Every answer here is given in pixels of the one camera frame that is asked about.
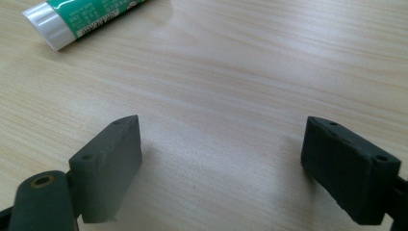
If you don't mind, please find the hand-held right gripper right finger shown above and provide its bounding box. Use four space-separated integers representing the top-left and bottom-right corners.
300 115 402 226

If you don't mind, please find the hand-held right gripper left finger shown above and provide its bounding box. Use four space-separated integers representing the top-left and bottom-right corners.
67 115 143 224

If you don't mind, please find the green and white tube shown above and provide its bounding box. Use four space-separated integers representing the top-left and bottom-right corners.
21 0 152 52

